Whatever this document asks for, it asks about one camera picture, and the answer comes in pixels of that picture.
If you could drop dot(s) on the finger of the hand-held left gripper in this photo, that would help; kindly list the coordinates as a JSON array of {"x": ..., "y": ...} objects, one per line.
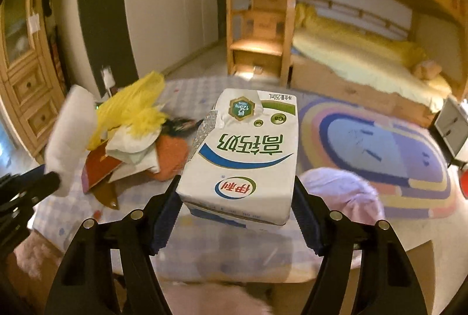
[{"x": 40, "y": 187}]

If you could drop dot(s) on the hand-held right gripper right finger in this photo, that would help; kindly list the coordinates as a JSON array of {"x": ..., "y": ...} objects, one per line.
[{"x": 307, "y": 223}]

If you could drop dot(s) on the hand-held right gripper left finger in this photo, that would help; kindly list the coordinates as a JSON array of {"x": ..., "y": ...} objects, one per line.
[{"x": 166, "y": 220}]

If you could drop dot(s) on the white paper towel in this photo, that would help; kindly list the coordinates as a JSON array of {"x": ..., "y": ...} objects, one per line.
[{"x": 69, "y": 132}]

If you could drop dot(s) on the white tissue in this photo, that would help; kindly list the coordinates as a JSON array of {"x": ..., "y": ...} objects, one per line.
[{"x": 128, "y": 145}]

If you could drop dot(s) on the white milk carton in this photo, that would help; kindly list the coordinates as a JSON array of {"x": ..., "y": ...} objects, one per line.
[{"x": 237, "y": 161}]

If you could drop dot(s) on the black wrapper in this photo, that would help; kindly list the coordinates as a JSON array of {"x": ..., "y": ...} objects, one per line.
[{"x": 179, "y": 125}]

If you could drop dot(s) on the yellow plastic bag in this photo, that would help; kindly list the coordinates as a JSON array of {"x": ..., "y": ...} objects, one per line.
[{"x": 124, "y": 106}]

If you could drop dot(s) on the lilac fluffy cloth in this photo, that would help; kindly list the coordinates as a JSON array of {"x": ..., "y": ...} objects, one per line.
[{"x": 343, "y": 190}]

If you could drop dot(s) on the blue checkered tablecloth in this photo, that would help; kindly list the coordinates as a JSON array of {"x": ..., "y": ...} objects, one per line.
[{"x": 226, "y": 249}]

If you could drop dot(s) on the wooden drawer cabinet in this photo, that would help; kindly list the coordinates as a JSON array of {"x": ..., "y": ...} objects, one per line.
[{"x": 29, "y": 88}]

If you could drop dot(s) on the colourful oval rug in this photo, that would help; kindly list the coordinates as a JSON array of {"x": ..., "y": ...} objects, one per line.
[{"x": 365, "y": 139}]

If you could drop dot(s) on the wooden bunk bed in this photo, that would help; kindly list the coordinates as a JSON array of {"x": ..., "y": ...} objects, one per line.
[{"x": 365, "y": 88}]

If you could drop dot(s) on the red round object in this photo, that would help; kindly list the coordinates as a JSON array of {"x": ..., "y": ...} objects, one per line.
[{"x": 465, "y": 183}]

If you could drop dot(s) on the grey nightstand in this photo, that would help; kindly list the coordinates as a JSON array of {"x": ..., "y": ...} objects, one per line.
[{"x": 449, "y": 125}]

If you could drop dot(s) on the yellow bed blanket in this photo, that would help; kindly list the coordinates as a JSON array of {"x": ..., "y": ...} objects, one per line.
[{"x": 358, "y": 55}]

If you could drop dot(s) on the dark chalkboard panel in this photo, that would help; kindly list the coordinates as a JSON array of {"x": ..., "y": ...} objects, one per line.
[{"x": 106, "y": 8}]

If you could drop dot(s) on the beige plush toy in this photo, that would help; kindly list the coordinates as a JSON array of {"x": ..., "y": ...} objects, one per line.
[{"x": 427, "y": 69}]

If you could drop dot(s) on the wooden stair drawers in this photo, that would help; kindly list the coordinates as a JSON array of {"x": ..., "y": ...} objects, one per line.
[{"x": 263, "y": 26}]

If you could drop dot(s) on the white wardrobe with round holes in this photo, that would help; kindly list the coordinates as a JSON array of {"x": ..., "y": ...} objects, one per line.
[{"x": 175, "y": 8}]

